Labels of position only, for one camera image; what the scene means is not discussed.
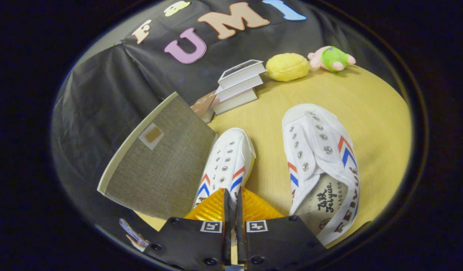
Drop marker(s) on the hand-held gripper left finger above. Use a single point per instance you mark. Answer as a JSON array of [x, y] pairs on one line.
[[190, 241]]

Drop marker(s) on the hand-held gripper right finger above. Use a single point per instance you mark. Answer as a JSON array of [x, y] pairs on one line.
[[280, 239]]

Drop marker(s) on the grey fabric storage box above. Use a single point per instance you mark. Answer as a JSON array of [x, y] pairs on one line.
[[160, 162]]

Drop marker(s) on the white canvas shoe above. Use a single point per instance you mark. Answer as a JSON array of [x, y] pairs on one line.
[[229, 162], [318, 150]]

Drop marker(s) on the smartphone with lit screen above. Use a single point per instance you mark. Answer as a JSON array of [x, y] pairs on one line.
[[133, 236]]

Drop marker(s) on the brown notebook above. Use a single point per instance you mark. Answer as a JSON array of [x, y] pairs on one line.
[[203, 104]]

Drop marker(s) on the white book with dark cover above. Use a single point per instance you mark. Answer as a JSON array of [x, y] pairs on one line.
[[242, 73]]

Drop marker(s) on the black backdrop cloth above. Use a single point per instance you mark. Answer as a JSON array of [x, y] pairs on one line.
[[103, 94]]

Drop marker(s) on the yellow plush toy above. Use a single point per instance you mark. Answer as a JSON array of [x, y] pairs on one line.
[[287, 67]]

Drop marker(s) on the green and pink plush toy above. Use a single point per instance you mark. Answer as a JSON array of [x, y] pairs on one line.
[[333, 58]]

